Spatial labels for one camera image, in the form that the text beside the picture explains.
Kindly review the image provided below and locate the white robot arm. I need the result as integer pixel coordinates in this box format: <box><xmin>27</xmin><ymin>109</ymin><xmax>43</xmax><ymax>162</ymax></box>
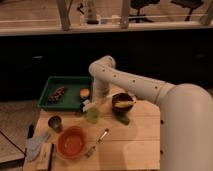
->
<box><xmin>89</xmin><ymin>56</ymin><xmax>213</xmax><ymax>171</ymax></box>

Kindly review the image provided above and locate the green plastic cup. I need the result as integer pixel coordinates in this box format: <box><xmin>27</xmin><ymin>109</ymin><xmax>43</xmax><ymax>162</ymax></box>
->
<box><xmin>86</xmin><ymin>108</ymin><xmax>100</xmax><ymax>124</ymax></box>

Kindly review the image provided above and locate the dark metal cup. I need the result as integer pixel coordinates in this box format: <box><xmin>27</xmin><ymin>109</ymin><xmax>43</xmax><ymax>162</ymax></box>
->
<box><xmin>48</xmin><ymin>116</ymin><xmax>63</xmax><ymax>133</ymax></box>

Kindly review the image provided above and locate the orange toy fruit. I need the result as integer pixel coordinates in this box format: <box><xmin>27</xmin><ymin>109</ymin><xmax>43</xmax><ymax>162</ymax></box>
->
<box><xmin>80</xmin><ymin>88</ymin><xmax>90</xmax><ymax>99</ymax></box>

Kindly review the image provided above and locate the dark brown bowl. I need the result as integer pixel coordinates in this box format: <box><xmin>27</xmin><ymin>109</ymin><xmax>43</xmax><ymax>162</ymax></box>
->
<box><xmin>112</xmin><ymin>93</ymin><xmax>135</xmax><ymax>113</ymax></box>

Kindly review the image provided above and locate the yellow toy banana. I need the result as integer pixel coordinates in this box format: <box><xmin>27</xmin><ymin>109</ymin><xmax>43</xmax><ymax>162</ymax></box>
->
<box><xmin>114</xmin><ymin>101</ymin><xmax>134</xmax><ymax>108</ymax></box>

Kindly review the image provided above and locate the green plastic tray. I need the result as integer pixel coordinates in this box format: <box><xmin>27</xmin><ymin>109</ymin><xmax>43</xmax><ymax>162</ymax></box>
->
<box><xmin>38</xmin><ymin>76</ymin><xmax>93</xmax><ymax>112</ymax></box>

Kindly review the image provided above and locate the green toy cucumber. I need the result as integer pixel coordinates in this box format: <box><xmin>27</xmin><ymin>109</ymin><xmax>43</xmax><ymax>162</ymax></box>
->
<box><xmin>115</xmin><ymin>113</ymin><xmax>130</xmax><ymax>125</ymax></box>

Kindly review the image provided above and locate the dark grape bunch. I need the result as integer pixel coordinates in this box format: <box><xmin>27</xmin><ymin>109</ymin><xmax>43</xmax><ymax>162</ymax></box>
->
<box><xmin>48</xmin><ymin>87</ymin><xmax>65</xmax><ymax>103</ymax></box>

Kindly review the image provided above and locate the orange plastic bowl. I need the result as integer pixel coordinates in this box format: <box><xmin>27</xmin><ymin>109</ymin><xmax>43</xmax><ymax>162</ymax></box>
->
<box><xmin>56</xmin><ymin>126</ymin><xmax>86</xmax><ymax>160</ymax></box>

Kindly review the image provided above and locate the grey crumpled cloth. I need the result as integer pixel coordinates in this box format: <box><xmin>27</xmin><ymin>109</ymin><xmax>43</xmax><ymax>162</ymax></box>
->
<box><xmin>26</xmin><ymin>132</ymin><xmax>49</xmax><ymax>162</ymax></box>

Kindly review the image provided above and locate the wooden block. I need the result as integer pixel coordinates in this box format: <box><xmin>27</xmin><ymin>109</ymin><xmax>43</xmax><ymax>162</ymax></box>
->
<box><xmin>36</xmin><ymin>143</ymin><xmax>54</xmax><ymax>171</ymax></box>

